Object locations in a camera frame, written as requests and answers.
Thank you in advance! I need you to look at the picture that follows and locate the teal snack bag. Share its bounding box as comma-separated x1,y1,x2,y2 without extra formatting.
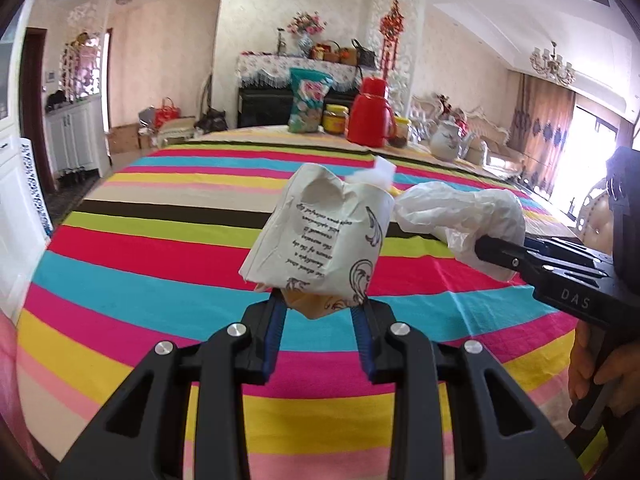
287,67,334,134

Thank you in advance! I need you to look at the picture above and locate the brown patterned curtain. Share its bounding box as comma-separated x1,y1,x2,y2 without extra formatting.
515,74,577,197

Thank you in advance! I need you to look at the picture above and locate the blue white patterned panel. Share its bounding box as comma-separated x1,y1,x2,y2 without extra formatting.
19,137,54,237

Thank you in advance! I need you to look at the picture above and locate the tall white cabinet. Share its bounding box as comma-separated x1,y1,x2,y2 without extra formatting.
0,35,53,321

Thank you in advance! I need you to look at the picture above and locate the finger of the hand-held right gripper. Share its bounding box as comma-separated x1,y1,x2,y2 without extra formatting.
522,237,613,264
475,236,608,286

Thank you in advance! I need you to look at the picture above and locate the yellow lid jar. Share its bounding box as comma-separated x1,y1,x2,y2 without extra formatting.
322,105,349,136

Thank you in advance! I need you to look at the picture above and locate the dark brown door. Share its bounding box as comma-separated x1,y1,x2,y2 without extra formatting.
20,30,57,192

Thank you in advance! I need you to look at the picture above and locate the pink trash bag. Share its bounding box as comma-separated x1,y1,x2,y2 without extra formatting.
0,312,23,441

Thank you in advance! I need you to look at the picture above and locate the red handbag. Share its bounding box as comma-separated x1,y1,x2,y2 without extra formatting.
154,97,181,129

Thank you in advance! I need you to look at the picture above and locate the wicker basket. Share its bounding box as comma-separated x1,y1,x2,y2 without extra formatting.
310,40,341,61

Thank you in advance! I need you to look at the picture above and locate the cushioned chair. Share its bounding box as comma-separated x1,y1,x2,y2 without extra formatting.
160,117,199,146

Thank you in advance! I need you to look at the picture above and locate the striped colourful tablecloth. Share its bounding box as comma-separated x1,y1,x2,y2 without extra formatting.
12,127,608,480

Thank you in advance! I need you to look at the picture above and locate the red knot hanging ornament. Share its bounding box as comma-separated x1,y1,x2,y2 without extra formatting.
378,1,404,79

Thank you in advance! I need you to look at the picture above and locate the black piano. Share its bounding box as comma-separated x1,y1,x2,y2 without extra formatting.
237,85,361,129

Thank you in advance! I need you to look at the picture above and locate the white teapot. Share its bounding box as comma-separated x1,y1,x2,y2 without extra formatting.
430,120,477,162

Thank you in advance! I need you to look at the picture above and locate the white shoe cabinet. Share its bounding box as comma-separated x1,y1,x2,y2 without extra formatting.
44,97,111,181

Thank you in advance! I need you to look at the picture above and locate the white lattice screen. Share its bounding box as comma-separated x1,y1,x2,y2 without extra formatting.
62,2,109,102
367,0,427,111

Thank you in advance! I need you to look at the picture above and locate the printed white paper bag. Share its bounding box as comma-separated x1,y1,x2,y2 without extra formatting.
239,162,393,311

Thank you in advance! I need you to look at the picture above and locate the floral lace piano cover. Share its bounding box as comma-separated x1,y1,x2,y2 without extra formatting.
236,51,378,94

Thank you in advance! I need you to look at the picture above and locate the ornate white sofa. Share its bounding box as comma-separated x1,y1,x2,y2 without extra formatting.
410,94,527,181

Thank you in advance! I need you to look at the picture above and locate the brown cardboard box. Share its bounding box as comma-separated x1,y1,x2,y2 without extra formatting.
106,125,141,154

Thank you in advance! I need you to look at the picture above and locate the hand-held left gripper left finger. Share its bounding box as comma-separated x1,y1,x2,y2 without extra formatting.
55,295,288,480

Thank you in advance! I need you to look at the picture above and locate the small white foam piece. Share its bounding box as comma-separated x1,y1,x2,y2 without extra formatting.
350,156,396,192

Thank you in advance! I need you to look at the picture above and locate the black bag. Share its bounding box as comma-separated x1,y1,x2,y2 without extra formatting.
195,107,229,134

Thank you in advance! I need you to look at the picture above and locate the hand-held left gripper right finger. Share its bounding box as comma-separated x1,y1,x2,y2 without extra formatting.
350,300,586,480

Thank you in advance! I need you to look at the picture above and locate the dark handbag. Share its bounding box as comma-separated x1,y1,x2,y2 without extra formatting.
351,39,377,68

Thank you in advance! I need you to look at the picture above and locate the chandelier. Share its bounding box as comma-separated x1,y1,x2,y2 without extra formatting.
530,41,576,86

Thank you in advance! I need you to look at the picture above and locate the red thermos jug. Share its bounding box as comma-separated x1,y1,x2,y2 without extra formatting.
346,77,398,148

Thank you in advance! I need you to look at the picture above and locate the small dark jar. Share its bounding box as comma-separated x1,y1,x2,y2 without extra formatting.
390,117,412,149

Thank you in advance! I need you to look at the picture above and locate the person's right hand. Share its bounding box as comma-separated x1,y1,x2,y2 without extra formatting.
567,330,640,418

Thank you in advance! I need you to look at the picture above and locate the white plastic bag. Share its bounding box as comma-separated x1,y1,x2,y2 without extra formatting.
395,180,527,281

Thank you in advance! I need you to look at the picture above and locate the pink flower vase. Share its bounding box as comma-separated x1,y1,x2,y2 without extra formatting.
287,11,327,58

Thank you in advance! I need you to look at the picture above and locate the ornate chair back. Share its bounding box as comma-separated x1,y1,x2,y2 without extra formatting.
575,180,616,252

